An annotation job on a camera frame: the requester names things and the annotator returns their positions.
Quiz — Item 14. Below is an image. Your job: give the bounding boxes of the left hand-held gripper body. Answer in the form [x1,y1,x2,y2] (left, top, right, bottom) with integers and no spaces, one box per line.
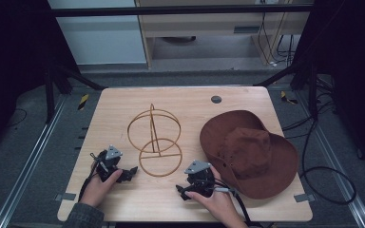
[89,144,124,182]

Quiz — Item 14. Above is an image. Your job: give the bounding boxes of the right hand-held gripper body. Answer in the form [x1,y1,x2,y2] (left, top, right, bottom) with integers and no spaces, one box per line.
[183,159,217,198]

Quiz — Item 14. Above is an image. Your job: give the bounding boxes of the wooden ring hat stand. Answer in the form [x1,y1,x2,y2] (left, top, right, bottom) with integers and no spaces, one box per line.
[126,103,183,178]

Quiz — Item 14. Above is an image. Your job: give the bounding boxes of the brown wide-brim hat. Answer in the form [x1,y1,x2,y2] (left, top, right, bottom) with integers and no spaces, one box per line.
[199,109,299,200]

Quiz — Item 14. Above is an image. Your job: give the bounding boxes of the person's right hand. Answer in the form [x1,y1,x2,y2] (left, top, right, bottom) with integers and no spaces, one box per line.
[184,165,240,223]

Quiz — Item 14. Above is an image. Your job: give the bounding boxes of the person's left hand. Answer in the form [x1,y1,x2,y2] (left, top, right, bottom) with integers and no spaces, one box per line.
[79,168,124,209]

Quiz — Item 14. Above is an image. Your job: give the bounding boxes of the grey tape strip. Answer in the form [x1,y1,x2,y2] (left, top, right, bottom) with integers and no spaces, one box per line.
[54,192,77,202]
[293,193,317,203]

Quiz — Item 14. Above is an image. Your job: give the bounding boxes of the yellow and black floor tape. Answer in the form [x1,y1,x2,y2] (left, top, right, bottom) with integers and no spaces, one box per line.
[279,90,299,105]
[77,93,90,111]

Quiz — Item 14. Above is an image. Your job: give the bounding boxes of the black metal stand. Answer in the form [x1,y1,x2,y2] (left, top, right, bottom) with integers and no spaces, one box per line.
[254,61,320,121]
[42,60,108,125]

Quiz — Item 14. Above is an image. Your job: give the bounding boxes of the white cabinet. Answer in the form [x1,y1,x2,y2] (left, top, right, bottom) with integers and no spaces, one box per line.
[47,0,147,67]

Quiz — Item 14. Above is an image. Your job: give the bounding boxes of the dark curtain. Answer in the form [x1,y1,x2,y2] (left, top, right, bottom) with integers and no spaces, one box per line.
[293,0,365,179]
[0,0,80,160]

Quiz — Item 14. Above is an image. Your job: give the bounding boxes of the left hand-held gripper black cable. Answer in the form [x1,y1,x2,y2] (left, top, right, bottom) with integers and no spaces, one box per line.
[77,152,100,202]

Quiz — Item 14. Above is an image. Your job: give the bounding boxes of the hand-held gripper black cable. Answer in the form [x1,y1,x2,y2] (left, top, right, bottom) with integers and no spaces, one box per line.
[213,180,262,228]
[77,152,100,202]

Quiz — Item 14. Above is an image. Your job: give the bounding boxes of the right hand-held gripper black cable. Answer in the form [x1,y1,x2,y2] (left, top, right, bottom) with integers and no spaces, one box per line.
[213,180,262,228]

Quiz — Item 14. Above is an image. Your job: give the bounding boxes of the metal floor rail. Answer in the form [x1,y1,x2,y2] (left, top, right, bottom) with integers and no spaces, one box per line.
[293,89,365,228]
[0,94,68,228]

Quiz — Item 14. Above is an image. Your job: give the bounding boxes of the thin black floor cable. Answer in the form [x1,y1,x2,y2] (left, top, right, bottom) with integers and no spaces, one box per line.
[5,107,29,128]

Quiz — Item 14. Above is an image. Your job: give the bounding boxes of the black looped floor cable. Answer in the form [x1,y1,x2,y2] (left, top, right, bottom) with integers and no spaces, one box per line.
[280,115,358,206]

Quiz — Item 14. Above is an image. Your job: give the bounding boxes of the hanging black desk cables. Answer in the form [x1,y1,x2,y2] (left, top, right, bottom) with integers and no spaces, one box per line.
[257,11,297,68]

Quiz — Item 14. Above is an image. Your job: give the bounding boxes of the black horizontal frame bar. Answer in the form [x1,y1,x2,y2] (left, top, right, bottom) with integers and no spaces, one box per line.
[48,4,314,18]

